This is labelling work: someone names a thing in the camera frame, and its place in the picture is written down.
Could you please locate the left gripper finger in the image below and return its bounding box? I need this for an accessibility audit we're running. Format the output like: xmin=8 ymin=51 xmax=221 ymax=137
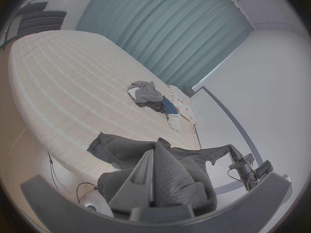
xmin=109 ymin=149 xmax=155 ymax=212

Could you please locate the black T-shirt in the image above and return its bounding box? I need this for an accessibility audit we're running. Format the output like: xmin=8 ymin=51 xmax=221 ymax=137
xmin=87 ymin=132 xmax=233 ymax=212

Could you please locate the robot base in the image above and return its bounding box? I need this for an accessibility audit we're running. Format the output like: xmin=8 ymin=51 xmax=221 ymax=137
xmin=79 ymin=189 xmax=114 ymax=218

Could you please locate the pile of clothes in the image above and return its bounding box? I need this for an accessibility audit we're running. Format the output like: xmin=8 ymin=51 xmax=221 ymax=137
xmin=127 ymin=81 xmax=182 ymax=132

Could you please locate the bed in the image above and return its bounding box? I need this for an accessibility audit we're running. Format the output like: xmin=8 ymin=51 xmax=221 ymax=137
xmin=8 ymin=29 xmax=264 ymax=196

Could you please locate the white printed pillow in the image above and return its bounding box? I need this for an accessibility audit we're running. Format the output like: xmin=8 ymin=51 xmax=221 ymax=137
xmin=168 ymin=85 xmax=198 ymax=125

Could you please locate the blue-green curtain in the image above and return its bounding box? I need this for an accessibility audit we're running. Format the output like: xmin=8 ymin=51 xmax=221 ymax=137
xmin=75 ymin=0 xmax=255 ymax=90

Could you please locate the black chest of drawers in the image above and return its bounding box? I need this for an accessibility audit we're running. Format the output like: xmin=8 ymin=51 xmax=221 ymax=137
xmin=18 ymin=11 xmax=67 ymax=35

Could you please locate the black cable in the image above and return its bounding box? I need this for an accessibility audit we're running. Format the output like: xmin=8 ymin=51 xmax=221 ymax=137
xmin=76 ymin=182 xmax=98 ymax=203
xmin=47 ymin=152 xmax=59 ymax=190
xmin=227 ymin=169 xmax=243 ymax=182

